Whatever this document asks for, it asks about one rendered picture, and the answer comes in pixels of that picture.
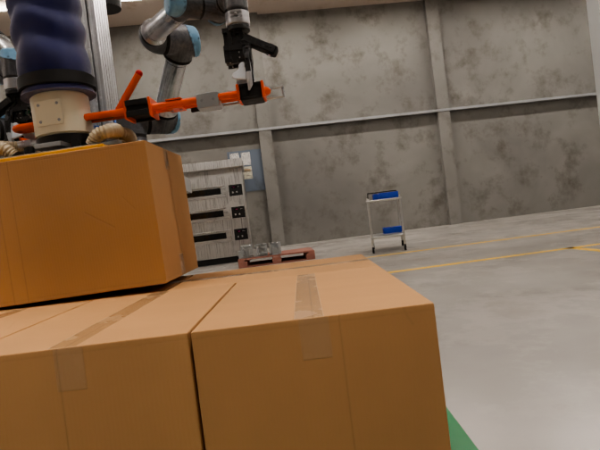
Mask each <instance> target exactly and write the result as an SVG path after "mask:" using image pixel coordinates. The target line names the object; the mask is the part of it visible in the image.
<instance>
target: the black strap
mask: <svg viewBox="0 0 600 450"><path fill-rule="evenodd" d="M44 83H77V84H83V85H87V86H89V87H91V88H93V89H94V91H95V92H96V79H95V77H94V76H92V75H91V74H89V73H87V72H84V71H77V70H70V69H45V70H38V71H30V72H27V73H24V74H22V75H20V77H18V78H17V79H16V84H17V89H18V94H19V95H21V91H22V90H24V89H25V88H27V87H30V86H34V85H38V84H44Z"/></svg>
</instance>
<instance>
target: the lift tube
mask: <svg viewBox="0 0 600 450"><path fill-rule="evenodd" d="M5 6H6V10H7V12H8V15H9V17H10V20H11V24H10V35H11V40H12V44H13V46H14V49H15V51H16V53H17V54H16V70H17V76H18V77H20V75H22V74H24V73H27V72H30V71H38V70H45V69H70V70H77V71H84V72H87V73H89V74H91V75H92V70H91V62H90V59H89V57H88V53H87V51H86V49H85V44H86V41H87V32H86V29H85V27H84V25H83V23H82V22H81V17H82V12H83V10H82V5H81V2H80V0H5ZM53 90H72V91H78V92H81V93H84V94H85V95H87V96H88V99H89V101H91V100H93V99H95V98H96V92H95V91H94V89H93V88H91V87H89V86H87V85H83V84H77V83H44V84H38V85H34V86H30V87H26V88H25V89H24V90H22V91H21V97H20V100H21V101H22V102H24V103H27V104H29V99H30V98H31V97H32V96H33V95H35V94H37V93H41V92H46V91H53Z"/></svg>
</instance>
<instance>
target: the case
mask: <svg viewBox="0 0 600 450"><path fill-rule="evenodd" d="M197 267H198V265H197V259H196V249H195V242H194V237H193V230H192V225H191V219H190V213H189V207H188V197H187V191H186V185H185V179H184V173H183V167H182V161H181V156H180V155H178V154H174V153H173V152H171V151H168V150H166V149H164V148H161V147H159V146H156V145H154V144H152V143H149V142H147V141H145V140H140V141H134V142H128V143H122V144H117V145H110V146H99V147H94V148H88V149H82V150H77V151H70V152H65V153H59V154H48V155H42V156H36V157H30V158H24V159H19V160H12V161H7V162H0V308H1V307H7V306H14V305H20V304H31V303H37V302H44V301H49V300H55V299H62V298H68V297H74V296H85V295H92V294H98V293H103V292H110V291H116V290H123V289H128V288H140V287H146V286H152V285H158V284H164V283H167V282H169V281H171V280H173V279H176V278H177V277H179V276H182V275H184V274H186V273H188V272H190V271H192V270H194V269H196V268H197Z"/></svg>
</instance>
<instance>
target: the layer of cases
mask: <svg viewBox="0 0 600 450"><path fill-rule="evenodd" d="M0 450H451V444H450V437H449V428H448V421H447V413H446V399H445V391H444V383H443V376H442V368H441V361H440V352H439V345H438V331H437V323H436V314H435V307H434V304H433V303H432V302H431V301H430V300H429V299H427V298H426V297H424V296H422V295H421V294H419V293H418V292H416V291H415V290H413V289H412V288H410V287H409V286H407V285H406V284H404V283H403V282H402V281H401V280H399V279H397V278H396V277H394V276H393V275H391V274H390V273H388V272H387V271H385V270H383V269H382V268H380V267H379V266H378V265H377V264H375V263H374V262H372V261H371V260H369V259H368V258H366V257H365V256H363V255H362V254H355V255H348V256H340V257H333V258H325V259H318V260H311V261H303V262H289V263H282V264H274V265H267V266H260V267H252V268H244V269H237V270H230V271H216V272H208V273H201V274H196V275H194V276H193V275H187V276H179V277H177V278H176V279H173V280H171V281H169V282H167V283H164V284H158V285H152V286H146V287H134V288H128V289H123V290H116V291H110V292H103V293H98V294H92V295H85V296H74V297H68V298H62V299H55V300H49V301H44V302H37V303H31V304H20V305H14V306H7V307H1V308H0Z"/></svg>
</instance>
